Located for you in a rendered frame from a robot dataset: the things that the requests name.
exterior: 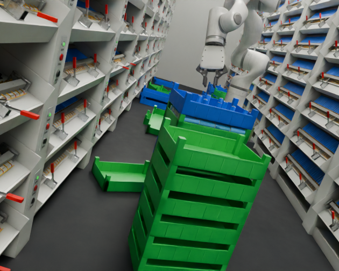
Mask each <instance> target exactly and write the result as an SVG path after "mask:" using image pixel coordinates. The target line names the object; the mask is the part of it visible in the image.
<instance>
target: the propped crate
mask: <svg viewBox="0 0 339 271"><path fill-rule="evenodd" d="M164 113H165V110H161V109H157V105H155V106H154V109H153V111H152V114H151V118H150V121H149V124H148V126H147V130H146V132H147V133H150V134H154V135H158V133H159V130H160V127H161V123H162V120H163V117H164Z"/></svg>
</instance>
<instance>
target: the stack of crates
mask: <svg viewBox="0 0 339 271"><path fill-rule="evenodd" d="M170 122H171V119H170V118H167V117H164V120H163V123H162V125H161V129H160V132H159V136H158V140H157V143H156V146H155V149H154V152H153V155H152V159H151V163H150V166H149V169H148V172H147V176H146V179H145V183H144V186H143V189H142V193H141V196H140V199H139V203H138V206H137V210H136V213H135V216H134V219H133V222H132V226H131V229H130V233H129V236H128V243H129V249H130V254H131V260H132V265H133V271H225V270H226V268H227V265H228V263H229V261H230V258H231V256H232V253H233V251H234V249H235V246H236V244H237V241H238V238H239V236H240V234H241V231H242V229H243V226H244V224H245V221H246V219H247V217H248V214H249V212H250V209H251V207H252V204H253V202H254V200H255V197H256V194H257V192H258V190H259V187H260V185H261V182H262V180H263V178H264V175H265V173H266V170H267V168H268V166H269V163H270V161H271V158H272V157H270V156H269V155H267V154H263V156H262V158H260V157H259V156H258V155H257V154H256V153H254V152H253V151H252V150H251V149H249V148H248V147H247V146H246V145H245V144H244V143H243V142H244V139H245V136H244V135H243V134H238V136H237V139H236V140H235V139H229V138H225V137H220V136H217V135H212V134H207V133H202V132H198V131H193V130H188V129H183V128H180V127H175V126H170ZM251 179H253V181H252V180H251Z"/></svg>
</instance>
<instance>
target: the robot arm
mask: <svg viewBox="0 0 339 271"><path fill-rule="evenodd" d="M280 2H281V0H225V2H224V7H214V8H212V9H210V11H209V18H208V26H207V34H206V42H205V47H204V49H203V52H202V56H201V61H200V64H199V65H198V67H197V68H196V71H197V72H199V73H200V74H201V75H202V76H203V83H202V84H203V85H204V87H205V88H206V87H207V74H208V72H214V73H216V76H215V77H214V83H213V87H214V88H216V85H217V84H218V79H219V77H221V76H222V75H223V74H225V73H227V72H228V70H227V68H226V66H225V57H226V52H225V45H227V42H225V41H226V36H227V34H228V33H229V32H231V31H234V30H236V29H238V28H239V27H240V26H241V25H242V24H243V22H244V31H243V37H242V40H241V42H240V43H239V45H238V46H237V47H236V49H235V50H234V51H233V53H232V55H231V63H232V64H233V65H234V66H236V67H238V68H241V69H245V70H248V71H249V72H248V73H247V74H245V75H236V76H234V77H233V78H232V80H231V82H230V85H229V88H228V91H227V94H226V96H225V99H224V101H227V102H230V103H232V100H233V98H238V99H239V101H238V104H237V105H238V106H240V107H241V108H242V107H243V104H244V101H245V99H246V96H247V93H248V91H249V88H250V85H251V83H252V82H253V81H254V80H255V79H256V78H257V77H259V76H261V75H262V74H263V73H265V72H266V71H267V70H268V68H269V66H270V59H269V57H268V56H267V55H265V54H263V53H260V52H256V51H253V50H250V49H248V48H250V47H252V46H254V45H255V44H256V43H257V42H258V41H259V40H260V37H261V34H262V29H263V21H262V19H261V18H260V17H259V15H258V14H257V13H256V11H255V10H257V11H261V12H267V13H270V12H274V11H275V10H277V9H278V8H279V5H280Z"/></svg>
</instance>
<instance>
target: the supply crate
mask: <svg viewBox="0 0 339 271"><path fill-rule="evenodd" d="M178 87H179V83H177V82H174V83H173V86H172V90H171V93H170V96H169V99H168V100H169V101H170V102H171V103H172V104H173V105H174V107H175V108H176V109H177V110H178V111H179V112H180V113H181V114H183V115H188V116H192V117H196V118H201V119H206V120H210V121H214V122H218V123H222V124H227V125H231V126H235V127H240V128H243V129H248V130H252V128H253V126H254V123H255V121H256V118H257V115H258V112H259V111H258V110H256V109H252V111H251V113H249V112H248V114H247V115H246V114H243V110H244V109H243V108H241V107H240V106H238V105H237V104H238V101H239V99H238V98H233V100H232V103H230V102H228V105H227V108H226V109H223V108H222V105H223V102H224V101H223V102H222V105H221V108H218V107H216V105H217V102H218V100H219V99H215V98H210V101H209V104H208V105H206V104H202V101H203V99H206V96H204V95H202V96H203V97H202V100H201V103H198V102H196V100H197V97H198V95H199V94H195V93H192V92H188V91H184V90H180V89H178ZM231 106H235V107H236V109H235V111H231V110H230V108H231Z"/></svg>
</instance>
